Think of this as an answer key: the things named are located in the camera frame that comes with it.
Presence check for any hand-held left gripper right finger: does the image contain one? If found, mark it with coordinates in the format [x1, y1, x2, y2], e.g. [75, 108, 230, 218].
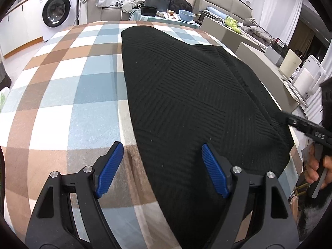
[201, 143, 300, 249]

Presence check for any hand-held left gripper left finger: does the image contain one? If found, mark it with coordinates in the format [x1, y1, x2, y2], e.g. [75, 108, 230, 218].
[25, 141, 124, 249]

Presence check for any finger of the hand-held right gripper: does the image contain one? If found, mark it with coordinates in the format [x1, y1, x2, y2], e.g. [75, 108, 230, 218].
[276, 111, 308, 133]

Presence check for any black knit sweater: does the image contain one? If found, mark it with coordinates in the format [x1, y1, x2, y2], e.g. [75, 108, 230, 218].
[121, 26, 295, 249]

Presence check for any person's right hand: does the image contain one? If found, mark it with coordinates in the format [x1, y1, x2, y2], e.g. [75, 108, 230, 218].
[304, 145, 332, 190]

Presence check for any white air purifier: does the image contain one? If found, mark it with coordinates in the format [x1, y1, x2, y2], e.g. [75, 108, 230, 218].
[293, 54, 327, 104]

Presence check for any beige box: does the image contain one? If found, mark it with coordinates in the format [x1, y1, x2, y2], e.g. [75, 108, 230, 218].
[279, 49, 303, 77]

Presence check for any beige upholstered panel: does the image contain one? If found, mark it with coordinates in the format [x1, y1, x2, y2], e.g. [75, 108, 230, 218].
[201, 16, 308, 112]

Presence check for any black box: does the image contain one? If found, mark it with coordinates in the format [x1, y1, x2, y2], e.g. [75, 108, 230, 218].
[272, 38, 289, 55]

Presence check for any checked blanket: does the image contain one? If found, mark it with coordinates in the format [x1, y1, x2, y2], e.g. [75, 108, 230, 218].
[0, 21, 304, 249]

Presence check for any grey fuzzy clothing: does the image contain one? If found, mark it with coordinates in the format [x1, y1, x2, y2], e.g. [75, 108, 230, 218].
[296, 200, 326, 240]

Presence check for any grey padded jacket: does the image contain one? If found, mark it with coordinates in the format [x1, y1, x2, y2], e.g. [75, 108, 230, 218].
[242, 18, 275, 44]

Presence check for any green soft item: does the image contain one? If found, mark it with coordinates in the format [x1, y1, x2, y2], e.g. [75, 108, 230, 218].
[224, 16, 240, 30]

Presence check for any light blue pillow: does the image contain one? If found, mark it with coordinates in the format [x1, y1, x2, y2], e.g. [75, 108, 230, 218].
[207, 6, 226, 18]

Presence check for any small table with teal cloth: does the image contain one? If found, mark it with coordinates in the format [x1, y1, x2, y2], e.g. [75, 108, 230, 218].
[130, 8, 201, 30]

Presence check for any blue bowl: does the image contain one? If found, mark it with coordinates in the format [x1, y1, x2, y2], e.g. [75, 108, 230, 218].
[179, 10, 195, 22]

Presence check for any grey sofa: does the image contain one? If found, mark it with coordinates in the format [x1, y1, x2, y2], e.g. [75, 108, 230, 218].
[87, 0, 253, 28]

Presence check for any white washing machine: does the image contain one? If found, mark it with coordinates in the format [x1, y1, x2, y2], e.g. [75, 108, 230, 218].
[39, 0, 81, 42]

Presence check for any white cloth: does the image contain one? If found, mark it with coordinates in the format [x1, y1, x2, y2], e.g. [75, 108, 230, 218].
[122, 0, 146, 12]

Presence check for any white cabinet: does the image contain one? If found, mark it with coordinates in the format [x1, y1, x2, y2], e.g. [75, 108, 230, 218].
[0, 0, 43, 57]

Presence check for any black container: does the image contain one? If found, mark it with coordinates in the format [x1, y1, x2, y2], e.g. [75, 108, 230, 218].
[141, 0, 171, 16]

